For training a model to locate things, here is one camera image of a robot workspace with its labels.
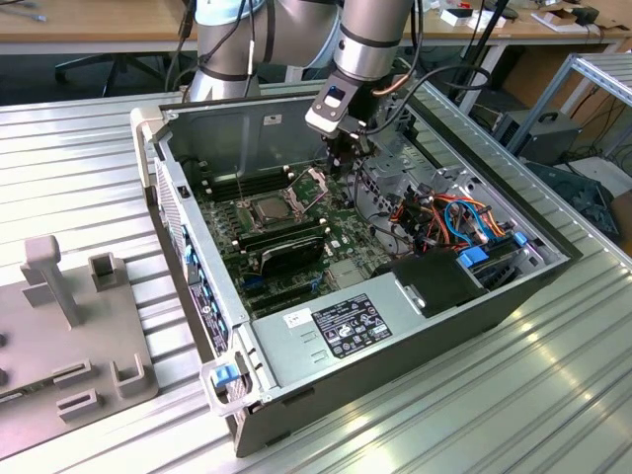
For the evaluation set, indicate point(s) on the long wooden desk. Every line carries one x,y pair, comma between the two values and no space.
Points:
15,29

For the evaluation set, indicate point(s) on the open cardboard box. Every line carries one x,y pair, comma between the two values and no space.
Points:
558,21

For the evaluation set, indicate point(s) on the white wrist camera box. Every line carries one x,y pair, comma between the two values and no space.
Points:
321,123

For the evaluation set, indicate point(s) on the silver chipset heatsink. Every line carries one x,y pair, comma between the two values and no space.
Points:
344,273

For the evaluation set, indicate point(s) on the grey plastic parts rack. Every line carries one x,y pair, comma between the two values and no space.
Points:
99,336

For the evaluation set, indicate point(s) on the black graphics card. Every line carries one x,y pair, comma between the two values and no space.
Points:
296,254

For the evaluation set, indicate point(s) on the grey power supply unit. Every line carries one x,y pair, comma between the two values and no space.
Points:
291,345

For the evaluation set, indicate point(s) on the metal disk bay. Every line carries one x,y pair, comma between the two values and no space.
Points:
503,276

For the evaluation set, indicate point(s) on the blue expansion slot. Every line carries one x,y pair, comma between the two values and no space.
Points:
254,284

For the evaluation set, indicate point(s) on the green RAM stick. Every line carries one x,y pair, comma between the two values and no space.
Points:
24,391

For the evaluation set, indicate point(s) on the dark teal plastic panel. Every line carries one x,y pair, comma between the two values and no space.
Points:
577,192

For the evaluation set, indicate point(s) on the blue case latch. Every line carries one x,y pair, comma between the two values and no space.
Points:
222,375

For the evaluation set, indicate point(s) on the blue disk carrier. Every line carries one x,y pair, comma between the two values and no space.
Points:
471,259

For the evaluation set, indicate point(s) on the silver metal drive cage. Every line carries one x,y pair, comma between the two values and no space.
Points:
400,173

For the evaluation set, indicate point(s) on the open grey PC case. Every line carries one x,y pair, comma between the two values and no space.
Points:
375,368

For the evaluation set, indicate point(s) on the brown cardboard box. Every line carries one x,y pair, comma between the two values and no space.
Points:
623,217

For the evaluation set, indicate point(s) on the black RAM slot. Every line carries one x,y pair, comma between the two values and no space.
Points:
266,181
266,174
266,189

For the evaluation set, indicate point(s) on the small blue plastic clip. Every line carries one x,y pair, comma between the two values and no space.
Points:
519,239

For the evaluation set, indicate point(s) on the black plastic fan shroud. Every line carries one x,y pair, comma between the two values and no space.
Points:
434,286

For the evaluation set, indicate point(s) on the white box on desk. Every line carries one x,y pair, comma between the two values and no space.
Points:
459,19

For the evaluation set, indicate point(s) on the black expansion slot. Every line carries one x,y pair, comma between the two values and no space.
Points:
284,302
281,291

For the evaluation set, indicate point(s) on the aluminium profile frame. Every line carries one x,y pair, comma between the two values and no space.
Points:
607,74

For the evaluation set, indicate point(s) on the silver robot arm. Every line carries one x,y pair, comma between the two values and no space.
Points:
365,54

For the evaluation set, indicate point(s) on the CPU socket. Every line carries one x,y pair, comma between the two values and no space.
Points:
254,222

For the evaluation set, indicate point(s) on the green motherboard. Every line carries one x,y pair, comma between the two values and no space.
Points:
348,247

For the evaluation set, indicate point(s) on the black office chair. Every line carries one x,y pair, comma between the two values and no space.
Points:
86,61

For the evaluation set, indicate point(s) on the silver CPU chip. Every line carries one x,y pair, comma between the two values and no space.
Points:
271,210

